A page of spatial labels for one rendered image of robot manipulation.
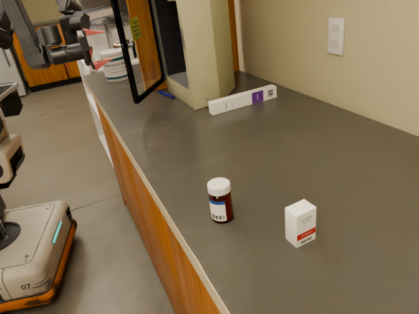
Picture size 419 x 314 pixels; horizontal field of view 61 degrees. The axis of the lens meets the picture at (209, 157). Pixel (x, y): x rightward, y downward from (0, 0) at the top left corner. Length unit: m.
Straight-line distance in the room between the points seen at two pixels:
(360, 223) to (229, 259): 0.26
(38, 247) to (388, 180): 1.64
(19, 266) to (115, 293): 0.48
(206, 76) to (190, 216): 0.69
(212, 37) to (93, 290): 1.41
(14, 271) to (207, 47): 1.35
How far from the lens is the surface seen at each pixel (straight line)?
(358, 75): 1.24
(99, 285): 2.07
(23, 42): 1.41
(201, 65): 1.31
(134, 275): 2.04
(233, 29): 1.78
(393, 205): 0.81
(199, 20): 1.29
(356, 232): 0.72
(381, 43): 1.16
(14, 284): 1.97
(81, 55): 1.37
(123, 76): 1.95
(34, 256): 1.97
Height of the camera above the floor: 1.40
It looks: 28 degrees down
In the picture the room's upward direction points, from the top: 8 degrees counter-clockwise
